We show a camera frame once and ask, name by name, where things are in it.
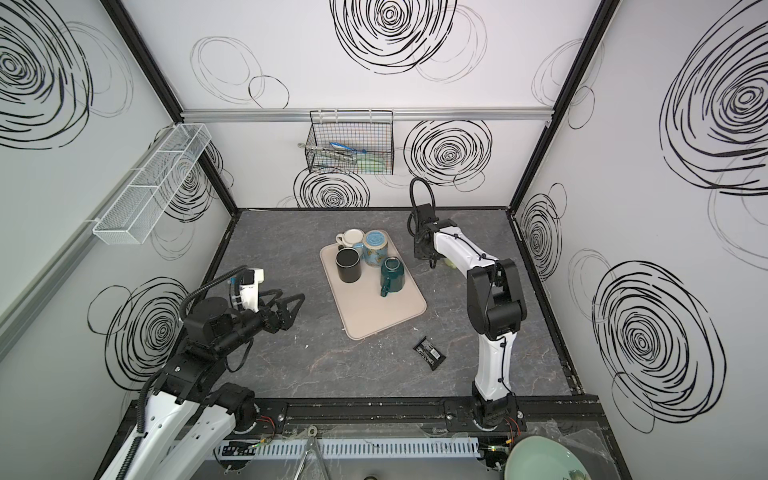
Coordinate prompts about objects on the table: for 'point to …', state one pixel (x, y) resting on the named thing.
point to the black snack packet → (429, 353)
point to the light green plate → (542, 457)
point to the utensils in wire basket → (363, 153)
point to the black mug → (348, 262)
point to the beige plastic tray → (362, 307)
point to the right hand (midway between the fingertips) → (426, 251)
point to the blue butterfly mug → (374, 247)
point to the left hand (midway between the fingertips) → (294, 295)
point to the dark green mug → (392, 275)
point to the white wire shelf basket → (130, 219)
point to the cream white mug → (350, 237)
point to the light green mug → (449, 263)
